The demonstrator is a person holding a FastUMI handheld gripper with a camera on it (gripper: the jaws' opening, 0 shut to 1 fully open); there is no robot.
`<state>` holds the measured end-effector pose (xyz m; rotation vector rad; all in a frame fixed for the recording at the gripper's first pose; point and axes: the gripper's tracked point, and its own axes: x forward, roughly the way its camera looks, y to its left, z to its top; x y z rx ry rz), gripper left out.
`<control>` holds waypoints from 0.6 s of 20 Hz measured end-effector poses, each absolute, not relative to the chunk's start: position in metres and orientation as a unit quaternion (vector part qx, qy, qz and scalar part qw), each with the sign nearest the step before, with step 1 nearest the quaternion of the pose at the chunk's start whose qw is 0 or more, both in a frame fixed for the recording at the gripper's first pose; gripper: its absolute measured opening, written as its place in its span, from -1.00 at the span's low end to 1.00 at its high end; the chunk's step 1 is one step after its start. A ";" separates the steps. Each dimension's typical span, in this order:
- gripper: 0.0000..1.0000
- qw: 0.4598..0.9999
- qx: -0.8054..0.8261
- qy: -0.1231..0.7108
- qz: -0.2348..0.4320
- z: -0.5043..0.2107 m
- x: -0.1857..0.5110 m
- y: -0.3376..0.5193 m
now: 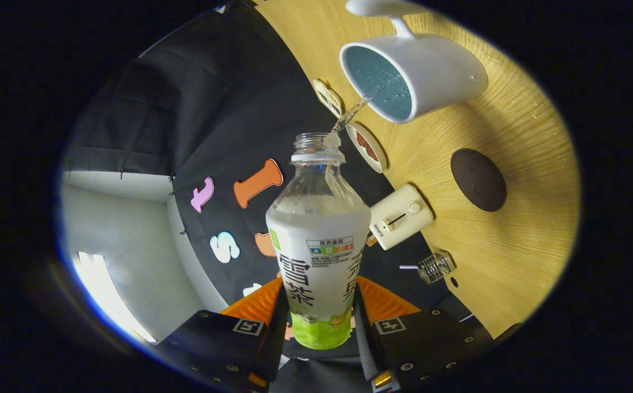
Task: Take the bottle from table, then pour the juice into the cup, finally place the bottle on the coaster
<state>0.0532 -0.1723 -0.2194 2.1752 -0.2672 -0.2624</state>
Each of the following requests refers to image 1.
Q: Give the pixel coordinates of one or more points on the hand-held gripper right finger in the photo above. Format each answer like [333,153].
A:
[425,344]

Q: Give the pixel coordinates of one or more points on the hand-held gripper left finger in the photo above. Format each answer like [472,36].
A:
[212,344]

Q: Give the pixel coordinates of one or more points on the clear juice bottle white label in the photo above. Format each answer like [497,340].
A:
[316,251]

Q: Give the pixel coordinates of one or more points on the brown round coaster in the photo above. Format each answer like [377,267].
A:
[479,180]

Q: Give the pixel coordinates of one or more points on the white cup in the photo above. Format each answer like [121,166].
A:
[442,71]

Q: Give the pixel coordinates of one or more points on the metal utensil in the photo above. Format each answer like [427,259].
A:
[409,267]

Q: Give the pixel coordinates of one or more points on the ceiling light panel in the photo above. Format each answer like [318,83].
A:
[108,295]

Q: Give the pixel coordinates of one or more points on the toast slice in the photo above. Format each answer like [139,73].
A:
[372,239]

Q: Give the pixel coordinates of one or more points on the wooden table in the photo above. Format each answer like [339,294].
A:
[513,262]

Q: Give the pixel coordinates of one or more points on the white toaster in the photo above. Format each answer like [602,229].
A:
[403,218]

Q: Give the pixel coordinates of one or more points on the round white plate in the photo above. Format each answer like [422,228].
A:
[377,161]

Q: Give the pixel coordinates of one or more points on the brown food pieces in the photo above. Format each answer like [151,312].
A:
[366,144]

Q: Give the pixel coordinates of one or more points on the black backdrop cloth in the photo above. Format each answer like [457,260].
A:
[212,109]

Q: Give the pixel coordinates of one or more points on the divided white dish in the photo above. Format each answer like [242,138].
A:
[328,98]

